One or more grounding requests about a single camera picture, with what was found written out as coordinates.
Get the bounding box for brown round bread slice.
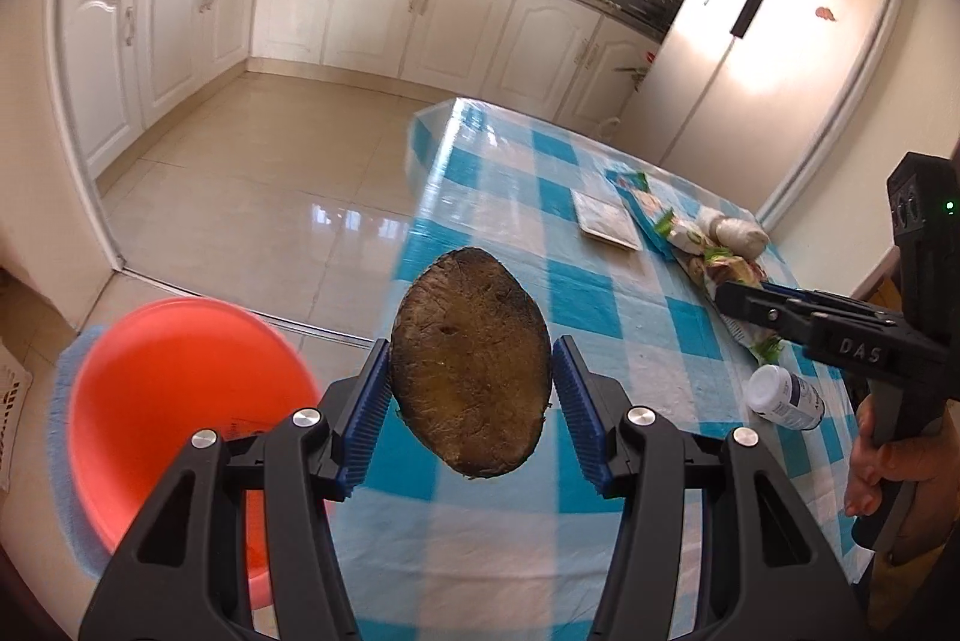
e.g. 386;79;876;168
391;246;551;478

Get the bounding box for white kitchen cabinets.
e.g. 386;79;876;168
60;0;662;175

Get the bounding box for right hand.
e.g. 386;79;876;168
844;396;958;526

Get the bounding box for blue floor mat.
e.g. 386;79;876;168
46;326;110;579

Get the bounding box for white pill bottle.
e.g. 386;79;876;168
743;365;825;432

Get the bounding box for orange plastic basin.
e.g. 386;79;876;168
65;296;332;610

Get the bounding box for green snack wrapper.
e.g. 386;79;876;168
604;170;781;365

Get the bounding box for blue white checkered tablecloth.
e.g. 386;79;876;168
334;100;869;639

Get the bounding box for grey wet wipes pack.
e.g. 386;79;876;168
571;191;641;251

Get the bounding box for white refrigerator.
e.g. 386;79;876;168
613;0;889;212

